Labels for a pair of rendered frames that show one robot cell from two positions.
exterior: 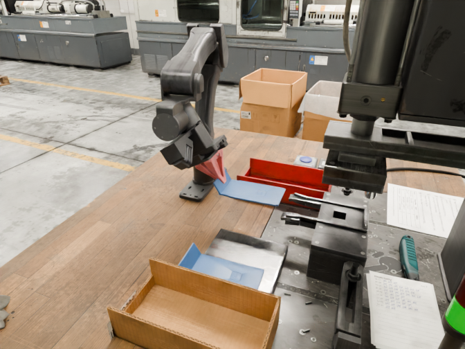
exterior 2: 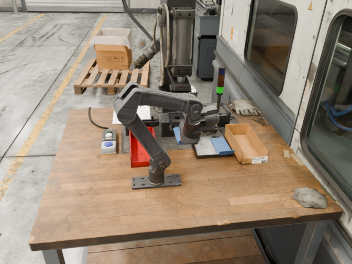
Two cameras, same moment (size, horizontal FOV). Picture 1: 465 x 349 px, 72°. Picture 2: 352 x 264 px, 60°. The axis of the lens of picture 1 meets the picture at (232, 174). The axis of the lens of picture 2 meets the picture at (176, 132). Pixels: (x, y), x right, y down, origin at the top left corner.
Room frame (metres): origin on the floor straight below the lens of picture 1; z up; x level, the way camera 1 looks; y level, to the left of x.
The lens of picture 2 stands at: (1.27, 0.96, 1.71)
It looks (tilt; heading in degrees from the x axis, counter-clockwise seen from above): 30 degrees down; 239
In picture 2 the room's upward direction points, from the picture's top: 2 degrees clockwise
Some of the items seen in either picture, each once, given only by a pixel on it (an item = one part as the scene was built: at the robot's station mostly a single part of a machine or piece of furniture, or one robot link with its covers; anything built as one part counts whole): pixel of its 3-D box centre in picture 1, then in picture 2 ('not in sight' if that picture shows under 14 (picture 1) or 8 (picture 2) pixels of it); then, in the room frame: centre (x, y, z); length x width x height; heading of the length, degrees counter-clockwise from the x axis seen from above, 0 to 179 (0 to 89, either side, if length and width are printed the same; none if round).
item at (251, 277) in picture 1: (221, 268); (221, 144); (0.45, 0.02, 0.93); 0.15 x 0.07 x 0.03; 71
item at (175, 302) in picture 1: (195, 320); (244, 143); (0.34, 0.06, 0.93); 0.25 x 0.13 x 0.08; 69
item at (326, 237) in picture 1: (342, 221); (179, 118); (0.54, -0.23, 0.98); 0.20 x 0.10 x 0.01; 159
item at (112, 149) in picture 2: (304, 167); (109, 149); (0.93, -0.24, 0.90); 0.07 x 0.07 x 0.06; 69
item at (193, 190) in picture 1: (203, 171); (156, 174); (0.84, 0.08, 0.94); 0.20 x 0.07 x 0.08; 159
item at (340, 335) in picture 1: (345, 340); (223, 118); (0.30, -0.17, 0.95); 0.06 x 0.03 x 0.09; 159
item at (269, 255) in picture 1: (240, 265); (211, 146); (0.49, -0.02, 0.91); 0.17 x 0.16 x 0.02; 159
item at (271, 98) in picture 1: (271, 104); not in sight; (3.12, -0.39, 0.43); 0.59 x 0.54 x 0.58; 155
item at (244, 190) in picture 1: (249, 186); (183, 133); (0.63, -0.04, 1.01); 0.15 x 0.07 x 0.03; 69
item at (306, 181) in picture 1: (285, 182); (142, 145); (0.79, -0.15, 0.93); 0.25 x 0.12 x 0.06; 69
